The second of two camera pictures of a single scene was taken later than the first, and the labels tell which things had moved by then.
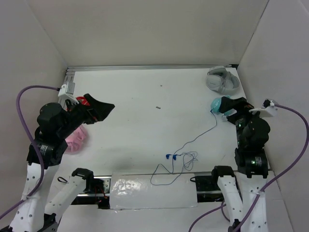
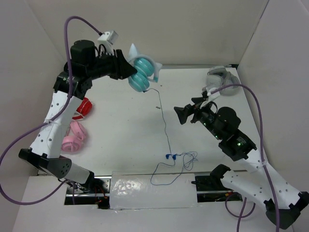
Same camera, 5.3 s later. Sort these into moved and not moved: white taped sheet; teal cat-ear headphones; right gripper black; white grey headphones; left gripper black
Moved: right gripper black; teal cat-ear headphones; left gripper black
Not moved: white taped sheet; white grey headphones
